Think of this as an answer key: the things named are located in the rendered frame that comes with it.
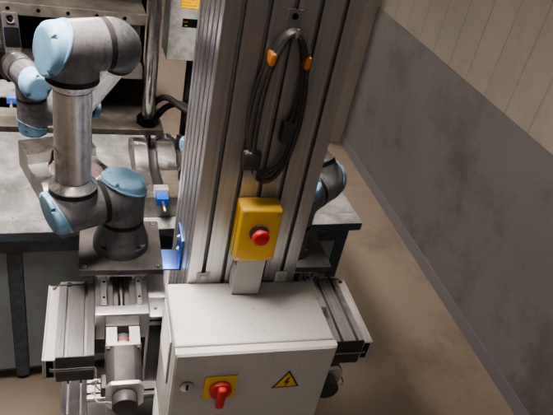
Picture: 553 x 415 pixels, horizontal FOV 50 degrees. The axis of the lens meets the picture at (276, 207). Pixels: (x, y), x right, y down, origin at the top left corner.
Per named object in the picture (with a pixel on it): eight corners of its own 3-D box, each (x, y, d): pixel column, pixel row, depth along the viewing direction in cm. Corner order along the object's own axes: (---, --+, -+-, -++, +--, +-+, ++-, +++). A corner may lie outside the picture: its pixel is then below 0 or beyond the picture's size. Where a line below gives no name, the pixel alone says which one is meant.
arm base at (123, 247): (149, 260, 164) (151, 232, 159) (92, 261, 160) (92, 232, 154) (146, 227, 176) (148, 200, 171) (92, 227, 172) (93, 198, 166)
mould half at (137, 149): (210, 216, 228) (214, 186, 221) (141, 217, 219) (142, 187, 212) (187, 150, 266) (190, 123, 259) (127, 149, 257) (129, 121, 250)
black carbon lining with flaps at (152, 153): (193, 192, 227) (196, 171, 222) (151, 193, 221) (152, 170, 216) (178, 146, 253) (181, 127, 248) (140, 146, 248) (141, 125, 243)
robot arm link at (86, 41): (112, 232, 155) (119, 26, 125) (55, 248, 146) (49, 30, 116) (91, 207, 162) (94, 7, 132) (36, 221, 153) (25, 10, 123)
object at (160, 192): (171, 217, 212) (173, 204, 209) (157, 217, 210) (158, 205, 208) (166, 196, 222) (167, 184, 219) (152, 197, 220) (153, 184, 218)
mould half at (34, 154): (133, 223, 215) (135, 198, 209) (60, 239, 201) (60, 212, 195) (85, 156, 247) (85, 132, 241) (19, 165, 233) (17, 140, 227)
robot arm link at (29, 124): (65, 135, 164) (64, 98, 158) (24, 142, 157) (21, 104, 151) (53, 122, 169) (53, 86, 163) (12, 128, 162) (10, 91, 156)
